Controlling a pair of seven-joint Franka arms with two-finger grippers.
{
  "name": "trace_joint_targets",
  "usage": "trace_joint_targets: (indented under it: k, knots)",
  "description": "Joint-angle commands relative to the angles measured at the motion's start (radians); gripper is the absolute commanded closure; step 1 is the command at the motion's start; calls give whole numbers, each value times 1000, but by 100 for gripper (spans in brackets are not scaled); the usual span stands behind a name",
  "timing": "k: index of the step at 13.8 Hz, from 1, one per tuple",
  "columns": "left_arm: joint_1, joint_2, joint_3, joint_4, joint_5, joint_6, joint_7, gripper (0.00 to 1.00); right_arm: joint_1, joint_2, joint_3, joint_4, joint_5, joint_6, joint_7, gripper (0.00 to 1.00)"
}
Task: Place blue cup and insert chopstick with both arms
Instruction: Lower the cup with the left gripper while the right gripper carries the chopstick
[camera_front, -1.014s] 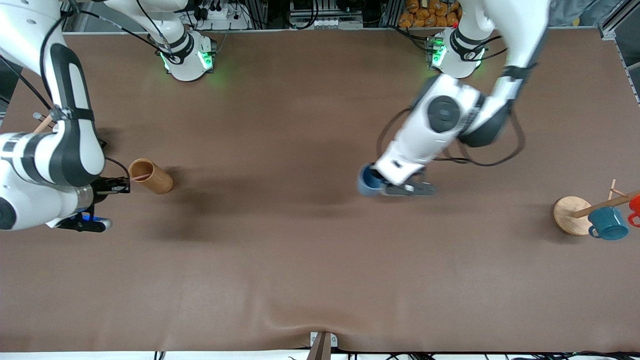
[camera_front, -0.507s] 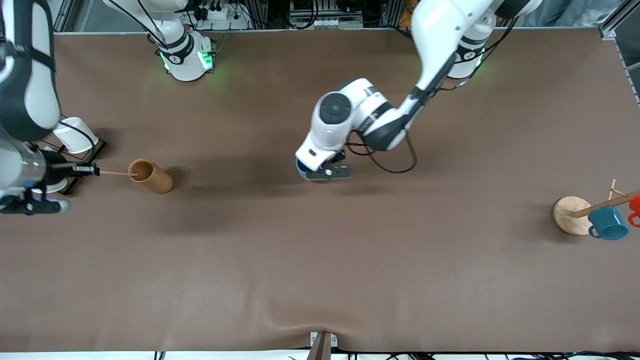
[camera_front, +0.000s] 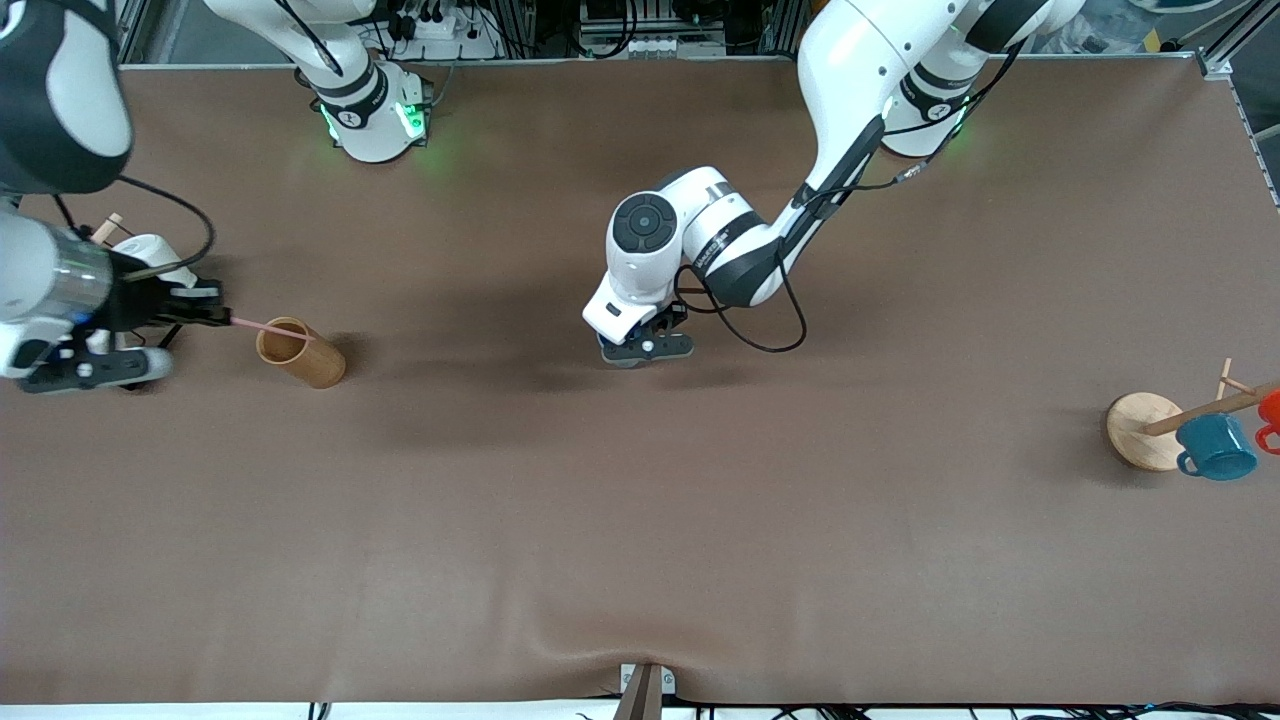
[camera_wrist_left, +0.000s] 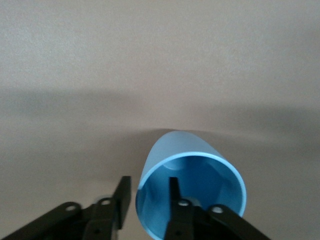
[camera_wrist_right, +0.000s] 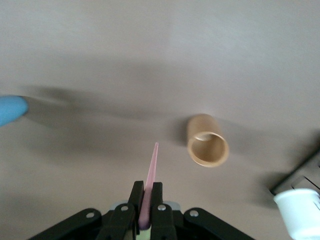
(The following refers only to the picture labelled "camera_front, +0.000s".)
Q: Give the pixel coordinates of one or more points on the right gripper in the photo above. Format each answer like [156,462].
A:
[133,299]

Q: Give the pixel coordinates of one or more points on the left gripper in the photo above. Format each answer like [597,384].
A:
[671,317]

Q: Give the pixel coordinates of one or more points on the pink chopstick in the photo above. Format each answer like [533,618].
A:
[262,328]

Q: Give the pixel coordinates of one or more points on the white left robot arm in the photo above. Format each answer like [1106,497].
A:
[850,70]

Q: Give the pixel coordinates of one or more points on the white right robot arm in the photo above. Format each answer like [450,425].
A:
[370,110]

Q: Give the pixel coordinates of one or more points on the white paper cup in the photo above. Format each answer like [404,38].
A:
[160,250]

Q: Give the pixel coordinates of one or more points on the brown bamboo chopstick holder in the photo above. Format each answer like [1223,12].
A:
[305,358]

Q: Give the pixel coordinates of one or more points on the white power strip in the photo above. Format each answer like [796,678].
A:
[445,35]

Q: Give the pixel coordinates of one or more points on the wooden mug tree stand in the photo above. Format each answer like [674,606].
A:
[1140,430]

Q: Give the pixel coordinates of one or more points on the teal enamel mug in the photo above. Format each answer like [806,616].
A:
[1218,448]

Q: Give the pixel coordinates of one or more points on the red mug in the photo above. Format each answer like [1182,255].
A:
[1272,412]

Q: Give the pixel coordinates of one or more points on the metal table edge bracket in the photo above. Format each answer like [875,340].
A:
[646,690]

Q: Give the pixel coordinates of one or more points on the aluminium frame corner profile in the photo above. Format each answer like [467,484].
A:
[1240,70]

